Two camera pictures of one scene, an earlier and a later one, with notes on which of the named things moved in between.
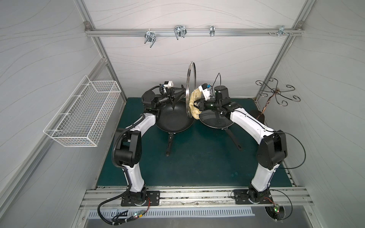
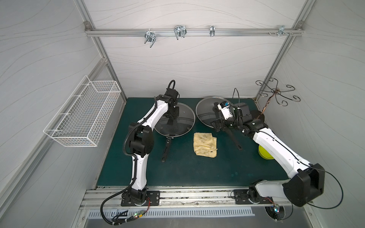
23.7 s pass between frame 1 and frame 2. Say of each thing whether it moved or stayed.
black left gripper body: moved
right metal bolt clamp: stayed
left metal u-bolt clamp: stayed
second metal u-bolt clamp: stayed
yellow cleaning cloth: moved
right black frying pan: stayed
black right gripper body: moved
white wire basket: stayed
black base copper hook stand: stayed
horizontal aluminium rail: stayed
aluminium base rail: stayed
